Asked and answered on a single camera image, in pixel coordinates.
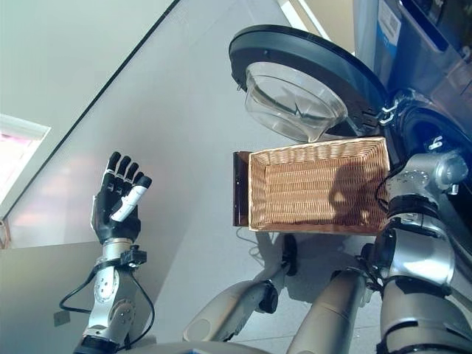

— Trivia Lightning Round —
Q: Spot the white counter cabinet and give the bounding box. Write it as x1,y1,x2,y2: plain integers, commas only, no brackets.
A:
287,0,355,56

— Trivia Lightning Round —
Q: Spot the silver robot leg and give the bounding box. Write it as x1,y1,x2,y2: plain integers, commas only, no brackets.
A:
183,235,298,344
287,271,373,354

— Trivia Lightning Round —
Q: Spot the blue energy label sticker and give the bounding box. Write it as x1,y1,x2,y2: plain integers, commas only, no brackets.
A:
375,0,403,74

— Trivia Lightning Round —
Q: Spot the dark brown wooden stool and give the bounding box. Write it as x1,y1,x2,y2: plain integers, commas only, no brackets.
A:
231,150,255,228

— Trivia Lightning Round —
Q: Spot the right silver robot leg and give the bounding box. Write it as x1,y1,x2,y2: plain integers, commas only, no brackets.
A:
287,271,373,354

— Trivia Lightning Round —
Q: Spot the left silver robot leg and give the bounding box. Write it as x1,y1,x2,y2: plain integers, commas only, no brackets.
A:
183,235,298,344

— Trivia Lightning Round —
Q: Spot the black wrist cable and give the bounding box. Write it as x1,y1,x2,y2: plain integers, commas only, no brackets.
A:
59,263,155,350

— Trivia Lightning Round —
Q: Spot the white framed bright panel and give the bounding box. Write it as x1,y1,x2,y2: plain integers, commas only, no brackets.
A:
0,114,52,218

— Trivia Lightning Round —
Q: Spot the brown wicker laundry basket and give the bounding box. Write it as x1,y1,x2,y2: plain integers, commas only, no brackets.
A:
249,136,392,235

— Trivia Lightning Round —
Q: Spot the dark flat panel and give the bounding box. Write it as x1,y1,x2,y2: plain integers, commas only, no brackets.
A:
0,240,111,354

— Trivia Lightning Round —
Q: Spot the grey robot torso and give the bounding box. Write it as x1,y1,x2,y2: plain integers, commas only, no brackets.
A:
125,341,296,354

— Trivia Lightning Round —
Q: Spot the dark grey washing machine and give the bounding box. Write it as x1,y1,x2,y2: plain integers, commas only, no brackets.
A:
353,0,472,259

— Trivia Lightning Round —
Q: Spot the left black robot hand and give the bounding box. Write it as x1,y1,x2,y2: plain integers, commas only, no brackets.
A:
91,150,153,244

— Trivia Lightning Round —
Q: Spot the round glass washer door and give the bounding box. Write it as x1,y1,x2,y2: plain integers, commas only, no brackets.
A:
227,24,388,143

